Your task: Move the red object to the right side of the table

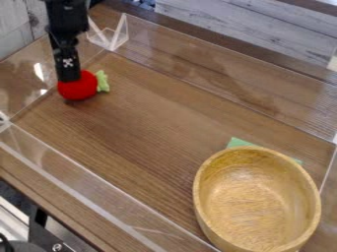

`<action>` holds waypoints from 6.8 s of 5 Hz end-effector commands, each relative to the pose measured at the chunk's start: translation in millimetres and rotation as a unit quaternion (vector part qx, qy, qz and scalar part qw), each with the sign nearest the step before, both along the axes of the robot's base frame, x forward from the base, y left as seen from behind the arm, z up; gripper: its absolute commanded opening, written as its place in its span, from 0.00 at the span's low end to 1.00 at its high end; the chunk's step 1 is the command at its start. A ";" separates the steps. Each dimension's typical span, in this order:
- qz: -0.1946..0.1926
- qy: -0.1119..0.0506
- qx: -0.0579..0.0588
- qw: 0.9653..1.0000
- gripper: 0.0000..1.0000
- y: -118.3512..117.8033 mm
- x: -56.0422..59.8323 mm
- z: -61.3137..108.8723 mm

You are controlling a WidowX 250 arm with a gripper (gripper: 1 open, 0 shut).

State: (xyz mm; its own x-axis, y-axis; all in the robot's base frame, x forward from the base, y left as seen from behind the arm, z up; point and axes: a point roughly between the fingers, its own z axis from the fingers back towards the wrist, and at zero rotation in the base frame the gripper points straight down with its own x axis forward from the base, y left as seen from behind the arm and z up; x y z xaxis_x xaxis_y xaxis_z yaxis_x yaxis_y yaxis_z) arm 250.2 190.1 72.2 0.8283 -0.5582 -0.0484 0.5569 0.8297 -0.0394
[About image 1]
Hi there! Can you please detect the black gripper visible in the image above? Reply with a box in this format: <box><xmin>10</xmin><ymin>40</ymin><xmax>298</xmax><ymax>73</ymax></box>
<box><xmin>43</xmin><ymin>0</ymin><xmax>90</xmax><ymax>83</ymax></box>

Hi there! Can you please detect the red plush tomato toy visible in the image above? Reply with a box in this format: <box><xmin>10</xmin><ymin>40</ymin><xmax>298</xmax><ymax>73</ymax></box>
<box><xmin>57</xmin><ymin>70</ymin><xmax>112</xmax><ymax>100</ymax></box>

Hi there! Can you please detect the green cloth piece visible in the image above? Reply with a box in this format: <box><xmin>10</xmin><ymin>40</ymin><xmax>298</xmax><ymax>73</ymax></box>
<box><xmin>225</xmin><ymin>136</ymin><xmax>304</xmax><ymax>165</ymax></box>

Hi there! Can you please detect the wooden oval bowl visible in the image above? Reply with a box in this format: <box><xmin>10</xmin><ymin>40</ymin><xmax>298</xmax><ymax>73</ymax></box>
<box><xmin>193</xmin><ymin>146</ymin><xmax>322</xmax><ymax>252</ymax></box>

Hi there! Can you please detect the clear acrylic corner bracket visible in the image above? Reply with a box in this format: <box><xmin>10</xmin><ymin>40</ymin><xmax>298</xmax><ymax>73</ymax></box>
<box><xmin>86</xmin><ymin>14</ymin><xmax>129</xmax><ymax>51</ymax></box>

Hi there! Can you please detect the clear acrylic tray wall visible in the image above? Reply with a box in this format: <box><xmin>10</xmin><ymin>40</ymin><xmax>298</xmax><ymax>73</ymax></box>
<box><xmin>0</xmin><ymin>15</ymin><xmax>337</xmax><ymax>252</ymax></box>

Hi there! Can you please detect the black metal table mount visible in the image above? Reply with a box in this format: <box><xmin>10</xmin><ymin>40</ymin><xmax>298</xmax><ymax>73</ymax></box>
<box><xmin>29</xmin><ymin>207</ymin><xmax>77</xmax><ymax>252</ymax></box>

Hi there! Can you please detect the black cable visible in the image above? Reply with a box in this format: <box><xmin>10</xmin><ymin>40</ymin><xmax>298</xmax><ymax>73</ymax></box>
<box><xmin>0</xmin><ymin>232</ymin><xmax>15</xmax><ymax>252</ymax></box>

